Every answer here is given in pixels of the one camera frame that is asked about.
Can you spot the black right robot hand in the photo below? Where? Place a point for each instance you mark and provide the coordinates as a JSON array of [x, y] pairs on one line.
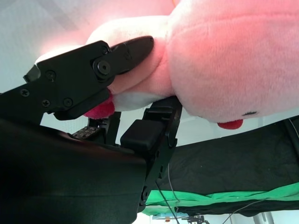
[[58, 175]]

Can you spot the pink plush doll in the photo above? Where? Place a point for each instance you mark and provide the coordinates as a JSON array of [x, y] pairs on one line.
[[222, 58]]

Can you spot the grey metal pole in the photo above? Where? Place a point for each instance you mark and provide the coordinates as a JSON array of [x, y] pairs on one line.
[[262, 217]]

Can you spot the black backdrop cloth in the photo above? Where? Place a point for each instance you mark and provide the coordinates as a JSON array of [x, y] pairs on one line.
[[233, 168]]

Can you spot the green cloth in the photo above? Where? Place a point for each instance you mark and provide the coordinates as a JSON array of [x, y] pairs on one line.
[[210, 198]]

